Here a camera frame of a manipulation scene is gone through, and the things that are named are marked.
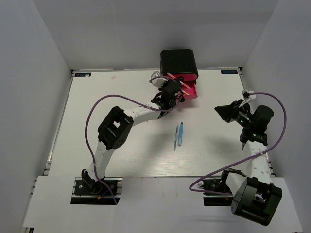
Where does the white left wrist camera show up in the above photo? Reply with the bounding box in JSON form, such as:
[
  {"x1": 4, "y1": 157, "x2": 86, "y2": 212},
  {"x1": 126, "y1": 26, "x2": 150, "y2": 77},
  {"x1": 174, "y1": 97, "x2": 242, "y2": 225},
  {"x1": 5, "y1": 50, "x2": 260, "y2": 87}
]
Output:
[{"x1": 149, "y1": 71, "x2": 167, "y2": 88}]

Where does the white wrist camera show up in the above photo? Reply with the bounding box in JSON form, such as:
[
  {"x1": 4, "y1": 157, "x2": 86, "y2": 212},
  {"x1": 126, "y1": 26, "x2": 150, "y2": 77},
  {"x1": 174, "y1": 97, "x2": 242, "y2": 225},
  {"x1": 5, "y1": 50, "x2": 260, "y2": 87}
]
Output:
[
  {"x1": 149, "y1": 71, "x2": 167, "y2": 88},
  {"x1": 239, "y1": 90, "x2": 256, "y2": 108}
]

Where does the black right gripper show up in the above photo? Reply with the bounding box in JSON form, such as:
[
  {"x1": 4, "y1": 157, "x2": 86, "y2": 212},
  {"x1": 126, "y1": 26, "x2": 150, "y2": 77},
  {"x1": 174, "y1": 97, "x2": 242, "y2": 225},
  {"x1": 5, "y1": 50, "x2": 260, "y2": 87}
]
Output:
[{"x1": 215, "y1": 99, "x2": 254, "y2": 128}]

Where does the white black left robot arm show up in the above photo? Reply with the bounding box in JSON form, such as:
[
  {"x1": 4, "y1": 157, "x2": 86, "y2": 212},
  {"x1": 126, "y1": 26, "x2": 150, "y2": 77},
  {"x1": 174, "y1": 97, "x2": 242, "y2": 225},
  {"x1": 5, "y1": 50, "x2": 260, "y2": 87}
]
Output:
[{"x1": 82, "y1": 79, "x2": 183, "y2": 194}]

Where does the blue label corner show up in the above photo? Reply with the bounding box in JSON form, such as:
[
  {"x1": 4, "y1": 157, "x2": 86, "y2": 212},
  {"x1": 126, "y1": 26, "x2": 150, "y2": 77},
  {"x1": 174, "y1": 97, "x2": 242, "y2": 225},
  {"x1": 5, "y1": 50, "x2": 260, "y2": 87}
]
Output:
[
  {"x1": 74, "y1": 72, "x2": 91, "y2": 77},
  {"x1": 221, "y1": 70, "x2": 238, "y2": 74}
]

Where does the blue label right corner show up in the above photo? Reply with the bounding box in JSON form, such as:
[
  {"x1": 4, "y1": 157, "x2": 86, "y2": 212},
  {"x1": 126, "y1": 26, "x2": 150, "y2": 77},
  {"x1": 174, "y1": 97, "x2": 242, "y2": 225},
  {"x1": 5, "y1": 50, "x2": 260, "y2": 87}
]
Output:
[{"x1": 221, "y1": 70, "x2": 238, "y2": 74}]

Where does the light blue marker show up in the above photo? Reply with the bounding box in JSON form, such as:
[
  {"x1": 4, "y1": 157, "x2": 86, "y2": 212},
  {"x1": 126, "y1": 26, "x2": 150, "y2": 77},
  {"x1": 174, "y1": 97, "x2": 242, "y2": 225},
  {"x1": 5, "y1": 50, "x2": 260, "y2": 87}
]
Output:
[{"x1": 177, "y1": 122, "x2": 184, "y2": 146}]

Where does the slim blue grey pen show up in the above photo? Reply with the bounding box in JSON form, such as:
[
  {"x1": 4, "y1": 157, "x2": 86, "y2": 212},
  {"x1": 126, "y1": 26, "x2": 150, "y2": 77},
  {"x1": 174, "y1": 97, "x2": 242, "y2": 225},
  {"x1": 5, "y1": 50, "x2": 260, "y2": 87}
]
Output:
[{"x1": 173, "y1": 125, "x2": 179, "y2": 151}]

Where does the black drawer cabinet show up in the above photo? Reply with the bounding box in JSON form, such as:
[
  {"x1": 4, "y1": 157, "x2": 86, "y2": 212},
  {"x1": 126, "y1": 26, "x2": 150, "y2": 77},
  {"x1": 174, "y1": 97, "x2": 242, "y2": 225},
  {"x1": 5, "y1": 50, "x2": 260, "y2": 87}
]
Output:
[{"x1": 160, "y1": 49, "x2": 199, "y2": 76}]

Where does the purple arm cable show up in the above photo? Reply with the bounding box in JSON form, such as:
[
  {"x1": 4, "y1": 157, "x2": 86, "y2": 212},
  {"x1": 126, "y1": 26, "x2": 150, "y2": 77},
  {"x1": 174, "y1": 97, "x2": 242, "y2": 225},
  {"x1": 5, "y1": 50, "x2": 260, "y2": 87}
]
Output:
[
  {"x1": 189, "y1": 91, "x2": 287, "y2": 195},
  {"x1": 84, "y1": 76, "x2": 183, "y2": 205}
]

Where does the pink top drawer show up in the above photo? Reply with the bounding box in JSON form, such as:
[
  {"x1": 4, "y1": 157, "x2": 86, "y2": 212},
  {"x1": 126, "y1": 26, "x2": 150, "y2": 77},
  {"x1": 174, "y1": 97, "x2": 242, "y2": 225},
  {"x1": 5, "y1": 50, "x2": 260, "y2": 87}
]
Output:
[{"x1": 173, "y1": 73, "x2": 198, "y2": 82}]

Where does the red pen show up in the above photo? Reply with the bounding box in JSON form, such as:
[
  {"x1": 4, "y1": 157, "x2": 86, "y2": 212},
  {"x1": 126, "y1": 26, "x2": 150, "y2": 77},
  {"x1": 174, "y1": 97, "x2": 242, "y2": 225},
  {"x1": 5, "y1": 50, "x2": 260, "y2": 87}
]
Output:
[{"x1": 167, "y1": 73, "x2": 191, "y2": 96}]

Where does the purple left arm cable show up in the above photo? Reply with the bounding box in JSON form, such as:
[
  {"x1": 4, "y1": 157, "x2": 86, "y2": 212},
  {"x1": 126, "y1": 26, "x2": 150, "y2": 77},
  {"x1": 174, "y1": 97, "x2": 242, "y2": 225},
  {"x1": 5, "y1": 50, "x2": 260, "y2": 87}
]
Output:
[{"x1": 84, "y1": 76, "x2": 183, "y2": 205}]

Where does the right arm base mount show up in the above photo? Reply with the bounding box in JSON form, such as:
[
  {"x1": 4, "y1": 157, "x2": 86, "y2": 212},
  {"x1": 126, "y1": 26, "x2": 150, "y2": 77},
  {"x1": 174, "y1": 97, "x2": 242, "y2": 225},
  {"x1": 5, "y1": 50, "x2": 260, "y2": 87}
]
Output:
[{"x1": 198, "y1": 168, "x2": 244, "y2": 207}]

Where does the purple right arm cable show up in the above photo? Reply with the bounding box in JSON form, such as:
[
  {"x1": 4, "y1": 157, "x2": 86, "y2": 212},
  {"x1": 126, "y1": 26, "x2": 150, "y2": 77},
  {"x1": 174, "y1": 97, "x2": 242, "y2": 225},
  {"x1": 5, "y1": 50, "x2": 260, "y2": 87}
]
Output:
[{"x1": 189, "y1": 91, "x2": 287, "y2": 195}]

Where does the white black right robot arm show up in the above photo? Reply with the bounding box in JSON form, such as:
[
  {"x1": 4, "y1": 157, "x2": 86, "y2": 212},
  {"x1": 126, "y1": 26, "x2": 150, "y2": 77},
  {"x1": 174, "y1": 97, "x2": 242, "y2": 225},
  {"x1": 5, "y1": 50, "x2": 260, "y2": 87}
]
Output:
[{"x1": 214, "y1": 100, "x2": 282, "y2": 226}]

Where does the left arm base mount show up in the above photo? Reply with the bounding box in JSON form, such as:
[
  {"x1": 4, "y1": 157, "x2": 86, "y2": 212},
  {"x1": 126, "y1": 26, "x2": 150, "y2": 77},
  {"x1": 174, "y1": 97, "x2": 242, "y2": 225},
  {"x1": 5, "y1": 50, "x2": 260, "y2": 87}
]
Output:
[{"x1": 70, "y1": 177, "x2": 123, "y2": 205}]

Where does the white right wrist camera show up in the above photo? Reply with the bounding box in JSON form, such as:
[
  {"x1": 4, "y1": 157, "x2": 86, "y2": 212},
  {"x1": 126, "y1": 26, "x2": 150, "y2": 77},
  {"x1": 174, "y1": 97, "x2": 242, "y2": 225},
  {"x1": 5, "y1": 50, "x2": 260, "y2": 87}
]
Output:
[{"x1": 239, "y1": 90, "x2": 256, "y2": 108}]

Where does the blue label left corner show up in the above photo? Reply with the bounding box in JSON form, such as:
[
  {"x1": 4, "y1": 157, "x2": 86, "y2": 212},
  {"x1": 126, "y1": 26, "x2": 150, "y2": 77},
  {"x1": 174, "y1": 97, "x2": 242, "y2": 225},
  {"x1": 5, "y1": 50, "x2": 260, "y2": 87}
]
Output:
[{"x1": 74, "y1": 72, "x2": 91, "y2": 77}]

